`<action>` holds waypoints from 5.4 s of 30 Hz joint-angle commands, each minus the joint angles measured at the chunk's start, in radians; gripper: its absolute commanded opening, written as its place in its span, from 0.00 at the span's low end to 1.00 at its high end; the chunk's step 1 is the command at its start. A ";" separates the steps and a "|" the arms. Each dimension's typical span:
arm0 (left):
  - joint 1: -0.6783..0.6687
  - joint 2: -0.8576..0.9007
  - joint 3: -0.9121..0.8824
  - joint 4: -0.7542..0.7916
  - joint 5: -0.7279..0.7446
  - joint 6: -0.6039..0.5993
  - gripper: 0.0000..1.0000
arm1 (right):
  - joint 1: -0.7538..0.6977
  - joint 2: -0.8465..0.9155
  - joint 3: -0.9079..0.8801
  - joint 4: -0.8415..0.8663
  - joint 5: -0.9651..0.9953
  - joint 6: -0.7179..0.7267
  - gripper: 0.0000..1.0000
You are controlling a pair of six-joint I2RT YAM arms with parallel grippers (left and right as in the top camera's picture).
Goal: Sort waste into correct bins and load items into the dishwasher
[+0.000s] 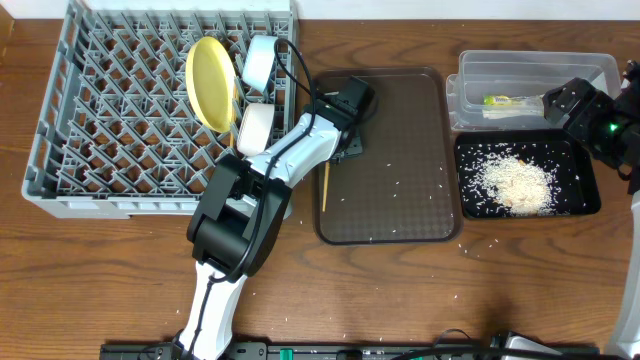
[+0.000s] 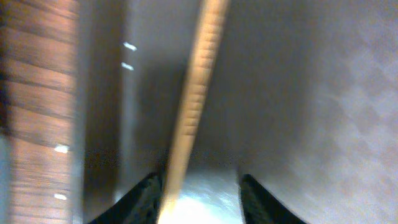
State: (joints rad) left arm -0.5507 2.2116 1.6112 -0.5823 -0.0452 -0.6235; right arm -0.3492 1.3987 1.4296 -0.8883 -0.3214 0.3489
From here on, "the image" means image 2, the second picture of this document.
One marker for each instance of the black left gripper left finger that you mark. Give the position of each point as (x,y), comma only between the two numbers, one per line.
(139,206)

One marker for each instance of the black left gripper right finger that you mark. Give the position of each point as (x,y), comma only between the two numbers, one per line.
(261,207)

